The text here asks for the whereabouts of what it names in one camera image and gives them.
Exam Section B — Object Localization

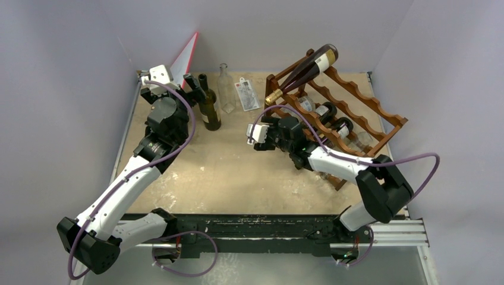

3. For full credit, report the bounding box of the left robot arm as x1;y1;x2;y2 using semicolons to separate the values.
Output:
56;73;204;280

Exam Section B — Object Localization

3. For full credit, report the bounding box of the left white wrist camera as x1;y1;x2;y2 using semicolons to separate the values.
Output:
140;65;180;96

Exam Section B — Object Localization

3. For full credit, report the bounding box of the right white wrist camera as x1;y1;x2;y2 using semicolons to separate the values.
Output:
246;123;270;145

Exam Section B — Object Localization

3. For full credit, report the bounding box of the silver capped bottle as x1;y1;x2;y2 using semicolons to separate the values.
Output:
331;117;354;139
314;102;338;124

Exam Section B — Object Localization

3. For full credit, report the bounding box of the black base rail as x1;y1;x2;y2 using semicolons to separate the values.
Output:
147;214;428;262

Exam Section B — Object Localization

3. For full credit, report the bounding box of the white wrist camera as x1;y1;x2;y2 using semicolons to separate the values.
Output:
246;123;270;145
140;65;180;96

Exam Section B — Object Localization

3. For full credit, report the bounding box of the dark green wine bottle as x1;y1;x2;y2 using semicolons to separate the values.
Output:
198;74;222;131

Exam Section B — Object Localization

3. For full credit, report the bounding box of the silver capped bottle upper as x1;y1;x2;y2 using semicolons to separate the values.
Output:
314;102;338;124

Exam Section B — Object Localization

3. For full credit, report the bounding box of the gold capped red wine bottle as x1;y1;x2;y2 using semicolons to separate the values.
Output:
265;44;339;106

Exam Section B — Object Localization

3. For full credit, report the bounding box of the red framed whiteboard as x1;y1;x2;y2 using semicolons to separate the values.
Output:
169;32;199;88

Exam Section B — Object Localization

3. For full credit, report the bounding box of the silver capped bottle lower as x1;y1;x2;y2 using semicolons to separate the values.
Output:
331;117;354;139

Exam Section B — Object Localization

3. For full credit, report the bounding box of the white printed card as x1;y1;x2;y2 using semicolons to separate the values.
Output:
234;77;261;112

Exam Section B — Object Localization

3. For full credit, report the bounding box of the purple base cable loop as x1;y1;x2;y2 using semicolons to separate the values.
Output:
151;232;219;279

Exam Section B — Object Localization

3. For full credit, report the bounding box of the clear bottle in rack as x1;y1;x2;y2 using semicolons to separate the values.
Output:
298;96;316;112

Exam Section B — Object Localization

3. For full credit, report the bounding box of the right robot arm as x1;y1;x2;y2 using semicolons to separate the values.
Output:
246;116;414;242

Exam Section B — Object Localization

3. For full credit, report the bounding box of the clear glass bottle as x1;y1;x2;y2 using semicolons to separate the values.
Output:
217;63;236;114

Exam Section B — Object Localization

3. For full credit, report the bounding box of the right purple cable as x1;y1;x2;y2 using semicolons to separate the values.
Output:
250;104;441;205

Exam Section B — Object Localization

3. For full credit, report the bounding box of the wooden wine rack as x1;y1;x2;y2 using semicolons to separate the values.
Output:
263;48;409;192

